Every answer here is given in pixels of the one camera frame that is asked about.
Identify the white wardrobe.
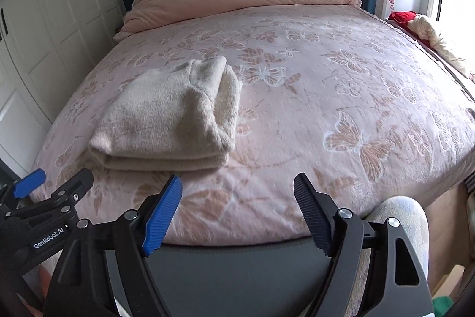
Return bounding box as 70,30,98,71
0,0,127,176

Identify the person's leg in light pants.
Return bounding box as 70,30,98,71
349,195,430,317

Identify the red cloth on windowsill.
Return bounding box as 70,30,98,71
389,10,442,47

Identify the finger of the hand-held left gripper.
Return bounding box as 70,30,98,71
0,168,47,208
51,168,94,214

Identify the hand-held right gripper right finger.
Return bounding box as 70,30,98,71
293,172,433,317

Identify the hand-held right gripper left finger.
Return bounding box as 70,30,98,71
44,175,184,317

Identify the cream cloth on windowsill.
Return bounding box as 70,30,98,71
407,14,475,77

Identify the green cloth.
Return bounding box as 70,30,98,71
431,295,456,317

